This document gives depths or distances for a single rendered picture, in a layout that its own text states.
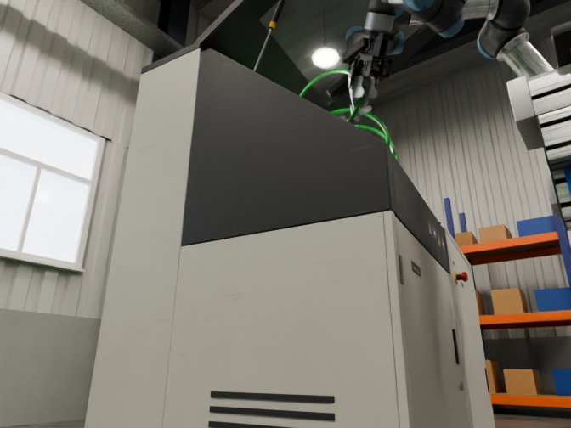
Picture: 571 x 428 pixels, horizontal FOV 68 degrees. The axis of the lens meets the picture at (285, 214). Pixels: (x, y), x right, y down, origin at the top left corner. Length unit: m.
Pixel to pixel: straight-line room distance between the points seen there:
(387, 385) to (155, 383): 0.58
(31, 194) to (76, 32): 2.21
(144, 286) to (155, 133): 0.50
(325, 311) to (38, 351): 4.18
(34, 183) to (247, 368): 4.30
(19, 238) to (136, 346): 3.78
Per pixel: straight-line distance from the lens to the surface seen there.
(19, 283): 4.84
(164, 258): 1.21
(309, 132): 1.06
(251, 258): 1.01
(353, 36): 1.58
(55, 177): 5.24
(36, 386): 4.90
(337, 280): 0.89
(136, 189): 1.39
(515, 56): 1.66
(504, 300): 6.52
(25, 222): 4.94
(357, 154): 0.97
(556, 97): 0.90
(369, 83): 1.32
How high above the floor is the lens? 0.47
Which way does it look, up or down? 21 degrees up
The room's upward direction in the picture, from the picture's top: 1 degrees clockwise
